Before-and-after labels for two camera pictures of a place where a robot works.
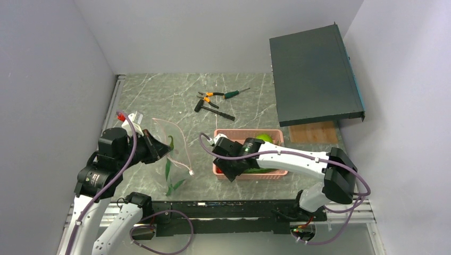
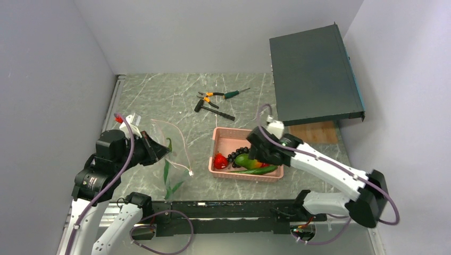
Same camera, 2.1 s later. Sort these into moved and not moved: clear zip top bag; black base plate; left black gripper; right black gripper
Moved: right black gripper
Not moved: black base plate; clear zip top bag; left black gripper
